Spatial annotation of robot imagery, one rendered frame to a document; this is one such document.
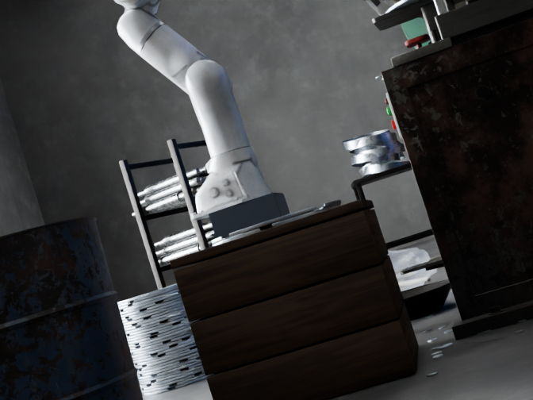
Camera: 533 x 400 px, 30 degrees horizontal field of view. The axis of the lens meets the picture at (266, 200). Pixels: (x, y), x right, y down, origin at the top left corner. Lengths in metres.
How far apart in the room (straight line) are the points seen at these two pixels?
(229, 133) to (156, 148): 7.15
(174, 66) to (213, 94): 0.16
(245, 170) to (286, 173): 6.78
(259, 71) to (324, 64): 0.63
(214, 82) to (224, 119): 0.11
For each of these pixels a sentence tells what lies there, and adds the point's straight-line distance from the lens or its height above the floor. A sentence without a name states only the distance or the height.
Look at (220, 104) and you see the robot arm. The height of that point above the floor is 0.71.
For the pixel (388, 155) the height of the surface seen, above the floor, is 0.62.
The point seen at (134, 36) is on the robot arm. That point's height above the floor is 0.96.
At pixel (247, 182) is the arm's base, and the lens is 2.58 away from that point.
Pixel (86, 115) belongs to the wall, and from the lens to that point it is 10.04.
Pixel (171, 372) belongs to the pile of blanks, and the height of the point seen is 0.05.
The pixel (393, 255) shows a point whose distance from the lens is 3.81.
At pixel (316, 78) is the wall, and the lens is 9.35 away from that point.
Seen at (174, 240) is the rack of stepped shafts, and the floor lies 0.51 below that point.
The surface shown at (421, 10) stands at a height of 0.76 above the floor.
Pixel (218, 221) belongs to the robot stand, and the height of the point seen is 0.42.
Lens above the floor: 0.30
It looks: 3 degrees up
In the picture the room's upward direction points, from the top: 18 degrees counter-clockwise
